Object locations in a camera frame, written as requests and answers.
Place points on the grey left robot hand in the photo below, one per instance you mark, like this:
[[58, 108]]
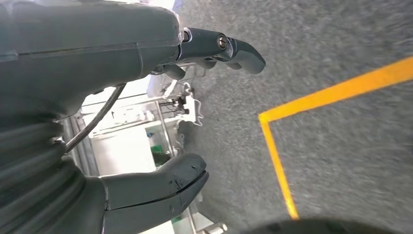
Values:
[[80, 48]]

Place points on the stainless steel workbench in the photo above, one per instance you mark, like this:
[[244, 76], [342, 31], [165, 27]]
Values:
[[135, 100]]

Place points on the white board panel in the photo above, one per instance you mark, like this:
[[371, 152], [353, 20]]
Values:
[[122, 151]]

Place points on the green box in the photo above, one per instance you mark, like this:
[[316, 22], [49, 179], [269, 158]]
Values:
[[158, 151]]

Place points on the wide yellow floor tape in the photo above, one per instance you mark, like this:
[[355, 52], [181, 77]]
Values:
[[338, 93]]

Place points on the black perforated robot shell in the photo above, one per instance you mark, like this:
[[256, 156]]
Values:
[[322, 227]]

